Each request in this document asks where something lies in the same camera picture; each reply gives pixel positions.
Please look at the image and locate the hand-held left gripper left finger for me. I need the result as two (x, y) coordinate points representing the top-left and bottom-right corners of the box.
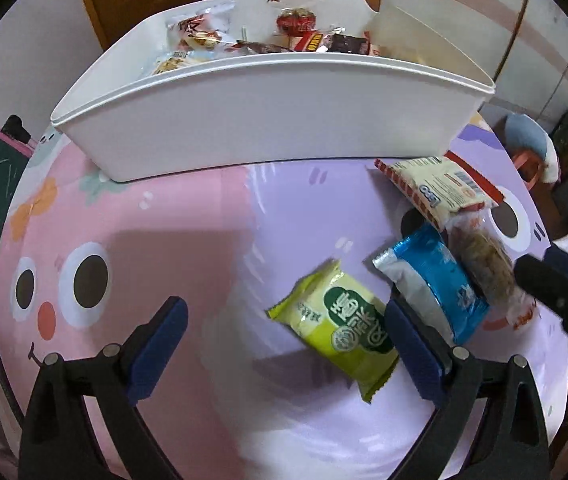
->
(18, 296), (190, 480)

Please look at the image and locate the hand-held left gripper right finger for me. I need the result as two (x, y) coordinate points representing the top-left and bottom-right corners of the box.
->
(384, 297), (551, 480)

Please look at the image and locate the clear packet of brown snack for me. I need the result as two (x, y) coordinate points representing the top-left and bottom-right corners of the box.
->
(450, 214), (537, 332)

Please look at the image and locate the green snack packet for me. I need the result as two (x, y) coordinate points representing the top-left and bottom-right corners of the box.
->
(267, 258), (401, 404)

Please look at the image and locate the blue snack packet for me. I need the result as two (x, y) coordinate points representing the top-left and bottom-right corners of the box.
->
(372, 222), (491, 347)

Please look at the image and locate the white plastic bin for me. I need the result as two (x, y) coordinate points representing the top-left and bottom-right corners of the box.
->
(50, 0), (496, 184)

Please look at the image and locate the pink stool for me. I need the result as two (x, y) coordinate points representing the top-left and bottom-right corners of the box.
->
(511, 151), (541, 192)

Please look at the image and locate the red and white snack packet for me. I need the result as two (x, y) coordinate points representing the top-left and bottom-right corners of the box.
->
(373, 155), (508, 232)

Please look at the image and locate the white wardrobe with floral stickers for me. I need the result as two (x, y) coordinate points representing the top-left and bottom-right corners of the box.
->
(378, 0), (568, 117)

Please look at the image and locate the beige printed snack packet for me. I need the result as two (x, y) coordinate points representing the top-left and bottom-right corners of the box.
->
(153, 49), (217, 77)

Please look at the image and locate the dark brown snack packet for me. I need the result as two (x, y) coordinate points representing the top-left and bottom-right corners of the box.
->
(326, 32), (371, 56)

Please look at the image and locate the red and white wrapped snack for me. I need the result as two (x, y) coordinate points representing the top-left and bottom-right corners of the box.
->
(165, 4), (236, 50)

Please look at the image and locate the red label snack packet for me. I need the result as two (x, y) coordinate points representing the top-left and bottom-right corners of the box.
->
(290, 31), (328, 54)

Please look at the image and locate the red round snack packet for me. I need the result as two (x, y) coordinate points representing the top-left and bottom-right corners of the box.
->
(276, 6), (318, 37)

